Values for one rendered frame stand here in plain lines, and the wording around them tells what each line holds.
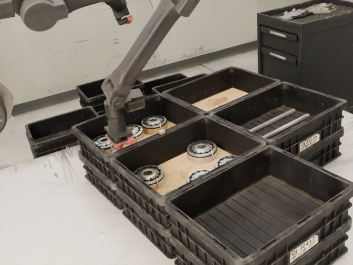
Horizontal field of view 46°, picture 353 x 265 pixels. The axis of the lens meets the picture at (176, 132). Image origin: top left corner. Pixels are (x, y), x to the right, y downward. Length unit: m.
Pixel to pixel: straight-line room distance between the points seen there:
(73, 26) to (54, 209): 2.87
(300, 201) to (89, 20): 3.35
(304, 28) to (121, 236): 1.79
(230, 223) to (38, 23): 0.69
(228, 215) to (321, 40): 1.82
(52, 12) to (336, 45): 2.21
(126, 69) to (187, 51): 3.51
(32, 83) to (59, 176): 2.60
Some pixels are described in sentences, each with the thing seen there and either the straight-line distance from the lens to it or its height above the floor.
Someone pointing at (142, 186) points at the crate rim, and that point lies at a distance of 1.15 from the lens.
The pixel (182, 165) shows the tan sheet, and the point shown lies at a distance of 1.39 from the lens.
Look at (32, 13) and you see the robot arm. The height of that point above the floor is 1.42.
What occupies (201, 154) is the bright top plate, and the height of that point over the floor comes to 0.86.
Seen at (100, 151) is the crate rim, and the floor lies 0.93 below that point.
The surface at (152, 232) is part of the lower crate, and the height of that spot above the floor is 0.76.
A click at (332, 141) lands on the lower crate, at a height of 0.80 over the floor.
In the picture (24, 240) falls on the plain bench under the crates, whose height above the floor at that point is 0.70.
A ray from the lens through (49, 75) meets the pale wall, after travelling 4.27.
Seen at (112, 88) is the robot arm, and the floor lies 1.13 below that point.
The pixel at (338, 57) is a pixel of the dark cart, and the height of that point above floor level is 0.61.
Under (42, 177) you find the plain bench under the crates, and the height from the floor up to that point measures 0.70.
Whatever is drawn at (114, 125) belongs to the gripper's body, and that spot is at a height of 0.99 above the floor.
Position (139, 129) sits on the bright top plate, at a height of 0.86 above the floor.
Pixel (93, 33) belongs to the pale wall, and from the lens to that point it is 4.27.
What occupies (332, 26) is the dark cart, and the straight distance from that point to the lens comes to 2.84.
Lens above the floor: 1.58
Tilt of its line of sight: 28 degrees down
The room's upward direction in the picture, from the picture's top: 7 degrees counter-clockwise
